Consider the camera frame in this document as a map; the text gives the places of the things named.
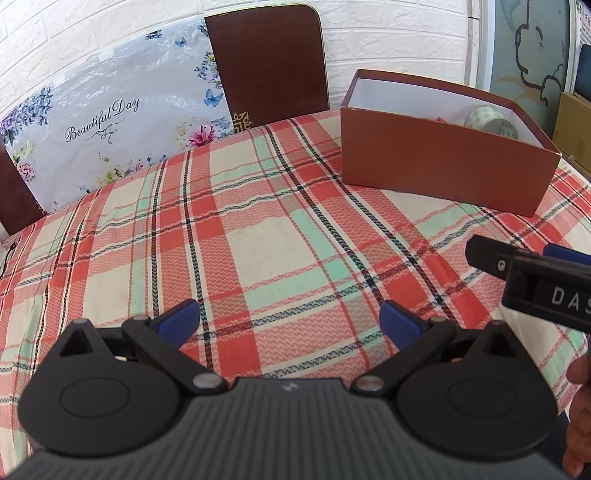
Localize clear patterned tape roll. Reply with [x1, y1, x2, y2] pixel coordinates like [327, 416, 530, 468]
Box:
[464, 105, 518, 140]

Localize person's right hand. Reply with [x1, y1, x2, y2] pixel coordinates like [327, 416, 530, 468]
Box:
[563, 356, 590, 477]

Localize stacked cardboard boxes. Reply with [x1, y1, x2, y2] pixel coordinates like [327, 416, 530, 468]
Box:
[553, 45, 591, 170]

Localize brown cardboard storage box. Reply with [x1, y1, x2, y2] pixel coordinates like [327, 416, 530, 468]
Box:
[341, 69, 561, 216]

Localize plaid tablecloth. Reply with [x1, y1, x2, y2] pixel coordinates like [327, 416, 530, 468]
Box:
[0, 110, 591, 471]

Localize frosted glass cartoon door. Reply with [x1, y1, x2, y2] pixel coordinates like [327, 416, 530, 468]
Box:
[465, 0, 590, 136]

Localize dark brown wooden headboard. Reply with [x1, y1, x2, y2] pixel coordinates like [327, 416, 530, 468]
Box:
[1, 4, 329, 234]

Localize floral plastic bag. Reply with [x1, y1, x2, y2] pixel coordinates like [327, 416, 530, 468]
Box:
[1, 16, 233, 212]

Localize black cable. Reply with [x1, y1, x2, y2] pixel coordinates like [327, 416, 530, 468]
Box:
[0, 241, 19, 278]

